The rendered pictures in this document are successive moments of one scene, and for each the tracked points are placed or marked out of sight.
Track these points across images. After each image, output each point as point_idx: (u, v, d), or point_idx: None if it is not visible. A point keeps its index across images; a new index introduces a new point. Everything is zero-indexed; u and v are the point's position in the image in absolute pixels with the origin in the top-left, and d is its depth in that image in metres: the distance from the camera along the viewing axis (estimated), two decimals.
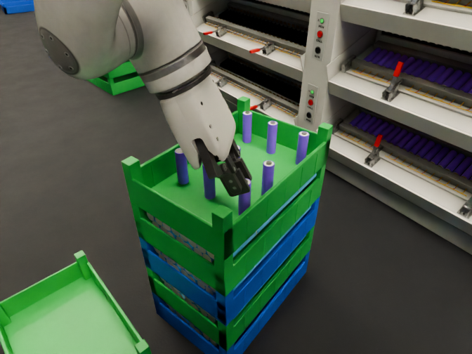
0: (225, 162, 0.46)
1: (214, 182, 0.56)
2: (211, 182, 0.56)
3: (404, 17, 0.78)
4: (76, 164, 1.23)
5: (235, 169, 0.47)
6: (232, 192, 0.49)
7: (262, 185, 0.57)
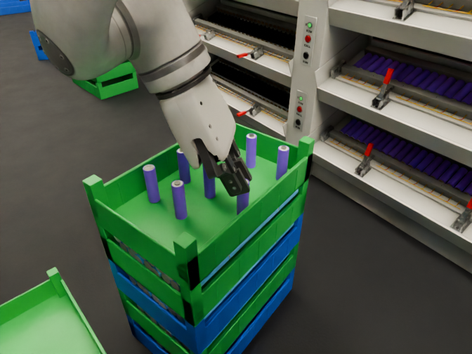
0: (225, 162, 0.46)
1: (185, 202, 0.52)
2: (181, 201, 0.52)
3: (393, 22, 0.74)
4: (58, 171, 1.19)
5: (235, 169, 0.47)
6: (232, 192, 0.49)
7: (237, 204, 0.53)
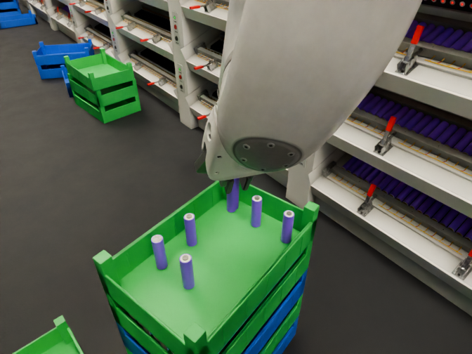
0: None
1: (192, 274, 0.53)
2: (189, 274, 0.53)
3: (396, 76, 0.75)
4: (62, 204, 1.20)
5: None
6: (251, 180, 0.51)
7: None
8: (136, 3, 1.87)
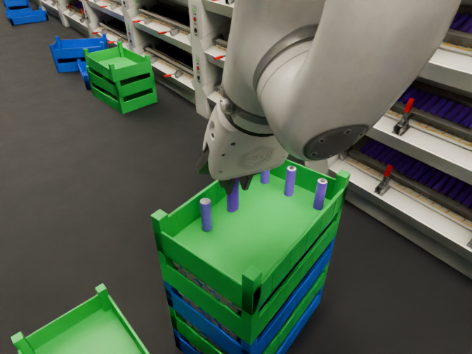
0: None
1: (238, 194, 0.54)
2: (235, 193, 0.53)
3: None
4: (89, 187, 1.25)
5: None
6: (251, 179, 0.52)
7: None
8: None
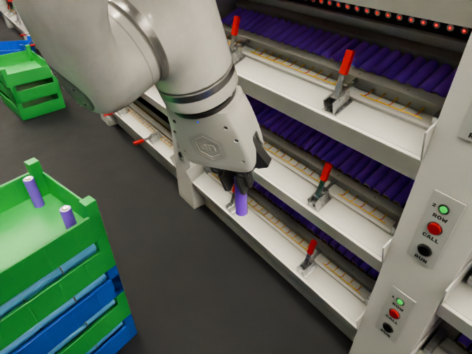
0: None
1: None
2: None
3: None
4: None
5: None
6: (250, 186, 0.50)
7: None
8: None
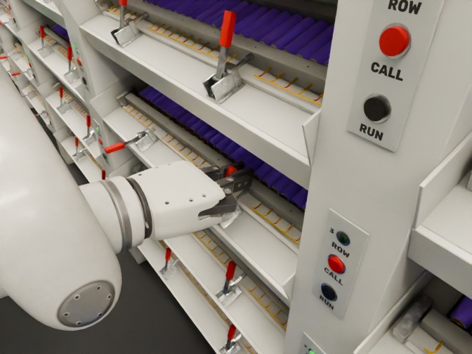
0: (223, 187, 0.46)
1: None
2: (159, 92, 0.77)
3: (40, 58, 1.14)
4: None
5: (230, 178, 0.47)
6: (248, 185, 0.50)
7: None
8: None
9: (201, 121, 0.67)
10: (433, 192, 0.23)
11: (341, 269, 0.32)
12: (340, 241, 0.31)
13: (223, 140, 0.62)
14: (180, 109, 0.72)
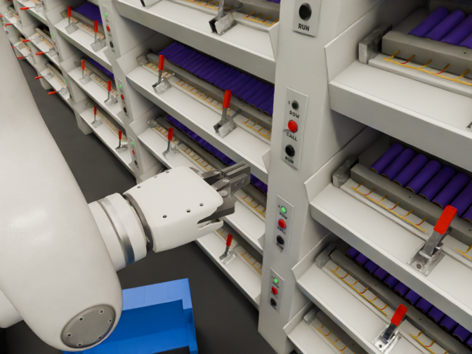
0: (220, 189, 0.47)
1: (173, 51, 0.98)
2: (173, 51, 0.97)
3: (66, 34, 1.34)
4: None
5: (226, 179, 0.48)
6: (246, 183, 0.50)
7: (185, 53, 0.95)
8: None
9: (206, 70, 0.87)
10: (334, 55, 0.43)
11: (295, 128, 0.52)
12: (293, 106, 0.50)
13: (223, 81, 0.82)
14: (189, 63, 0.92)
